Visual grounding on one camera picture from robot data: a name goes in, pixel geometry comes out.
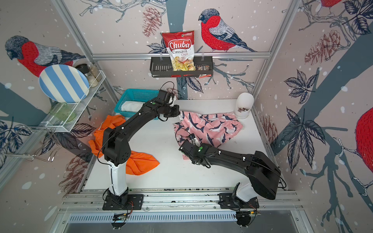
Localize clear spice jar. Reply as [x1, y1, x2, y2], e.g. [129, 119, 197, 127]
[87, 63, 101, 88]

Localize white shorts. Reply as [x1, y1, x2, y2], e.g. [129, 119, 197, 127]
[120, 101, 144, 112]

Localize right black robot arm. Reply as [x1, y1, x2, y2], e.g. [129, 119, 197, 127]
[179, 141, 281, 200]

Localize orange garment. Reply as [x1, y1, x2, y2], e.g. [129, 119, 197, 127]
[88, 115, 160, 176]

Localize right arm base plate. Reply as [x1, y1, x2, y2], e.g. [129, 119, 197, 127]
[218, 193, 259, 211]

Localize pink patterned garment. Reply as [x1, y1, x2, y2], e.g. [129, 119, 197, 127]
[173, 111, 244, 148]

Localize white ceramic holder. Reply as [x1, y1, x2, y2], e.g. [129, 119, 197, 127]
[234, 93, 254, 119]

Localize red Chuba chips bag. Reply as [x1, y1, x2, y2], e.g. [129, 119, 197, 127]
[162, 31, 196, 71]

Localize teal plastic basket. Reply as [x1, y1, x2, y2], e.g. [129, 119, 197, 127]
[114, 89, 159, 118]

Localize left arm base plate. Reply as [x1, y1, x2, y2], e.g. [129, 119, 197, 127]
[102, 193, 144, 211]

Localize dark lid spice jar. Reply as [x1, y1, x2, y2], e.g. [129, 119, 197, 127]
[75, 64, 95, 85]

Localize aluminium mounting rail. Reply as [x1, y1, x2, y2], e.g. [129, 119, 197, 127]
[57, 187, 304, 213]

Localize black wall shelf basket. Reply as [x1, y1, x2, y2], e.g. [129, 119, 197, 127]
[150, 56, 214, 78]

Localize blue striped plate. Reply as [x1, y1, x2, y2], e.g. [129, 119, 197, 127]
[39, 65, 90, 103]

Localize white wire wall rack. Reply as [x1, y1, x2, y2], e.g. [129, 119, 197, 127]
[1, 70, 106, 167]

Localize green glass cup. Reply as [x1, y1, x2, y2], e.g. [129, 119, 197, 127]
[50, 103, 76, 122]

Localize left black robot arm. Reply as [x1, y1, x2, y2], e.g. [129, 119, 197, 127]
[100, 90, 180, 205]

